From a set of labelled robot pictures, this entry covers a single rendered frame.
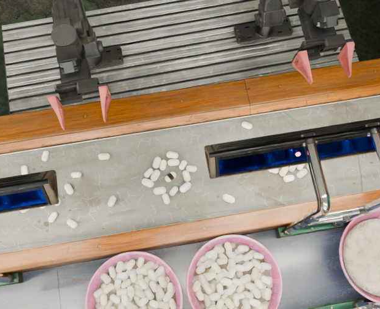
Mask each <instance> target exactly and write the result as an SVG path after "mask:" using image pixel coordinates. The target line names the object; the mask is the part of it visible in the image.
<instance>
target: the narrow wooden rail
mask: <svg viewBox="0 0 380 309"><path fill-rule="evenodd" d="M379 198H380V189H378V190H374V191H367V192H362V193H355V194H348V195H345V196H338V197H331V198H330V201H331V207H330V212H336V211H340V210H347V209H351V208H357V207H359V206H363V205H366V204H368V203H370V202H372V201H374V200H376V199H379ZM314 209H317V200H312V201H308V202H302V203H297V204H290V205H283V206H279V207H272V208H266V209H261V210H254V211H250V212H243V213H236V214H232V215H225V216H218V217H214V218H207V219H200V220H196V221H189V222H185V223H178V224H171V225H167V226H160V227H153V228H149V229H142V230H138V231H131V232H124V233H120V234H113V235H106V236H102V237H95V238H88V239H84V240H77V241H73V242H66V243H59V244H54V245H48V246H41V247H37V248H30V249H25V250H18V251H12V252H8V253H1V254H0V274H9V273H16V272H21V273H23V272H29V271H33V270H40V269H47V268H51V267H58V266H62V265H69V264H76V263H80V262H87V261H94V260H98V259H104V258H111V257H114V256H116V255H118V254H122V253H126V252H130V251H141V252H144V251H151V250H157V249H162V248H169V247H172V246H179V245H186V244H191V243H197V242H204V241H208V240H212V239H214V238H217V237H220V236H223V235H244V234H250V233H254V232H261V231H268V230H272V229H277V228H278V227H283V226H288V225H290V224H292V223H294V222H295V221H297V220H298V219H300V218H301V217H304V216H305V215H307V214H308V213H311V212H312V211H314Z"/></svg>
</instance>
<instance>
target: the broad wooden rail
mask: <svg viewBox="0 0 380 309"><path fill-rule="evenodd" d="M311 73H312V81H313V83H312V84H311V85H310V84H309V82H308V81H307V80H306V79H305V77H304V76H303V75H302V74H301V73H299V72H298V71H293V72H286V73H281V74H274V75H266V76H261V77H254V78H246V79H241V80H233V81H229V82H221V83H213V84H209V85H201V86H193V87H189V88H181V89H176V90H169V91H161V92H156V93H149V94H141V95H136V96H128V97H122V98H116V99H112V100H111V103H110V105H109V108H108V111H107V119H106V122H104V119H103V113H102V108H101V101H96V102H88V103H84V104H76V105H68V106H64V107H63V113H64V125H65V130H63V128H62V127H61V125H60V122H59V119H58V117H57V115H56V113H55V111H54V109H53V108H51V109H43V110H36V111H31V112H23V113H16V114H11V115H3V116H0V155H3V154H7V153H14V152H19V151H26V150H34V149H38V148H46V147H53V146H58V145H65V144H70V143H77V142H85V141H89V140H97V139H104V138H109V137H116V136H121V135H128V134H135V133H140V132H148V131H155V130H160V129H168V128H175V127H179V126H186V125H191V124H199V123H206V122H211V121H218V120H226V119H230V118H237V117H242V116H250V115H257V114H262V113H269V112H277V111H281V110H288V109H296V108H301V107H308V106H313V105H320V104H328V103H332V102H339V101H347V100H351V99H359V98H364V97H371V96H379V95H380V58H378V59H371V60H366V61H359V62H354V63H352V75H351V76H350V77H348V76H347V75H346V73H345V71H344V69H343V67H342V65H341V64H339V65H334V66H326V67H318V68H313V69H311Z"/></svg>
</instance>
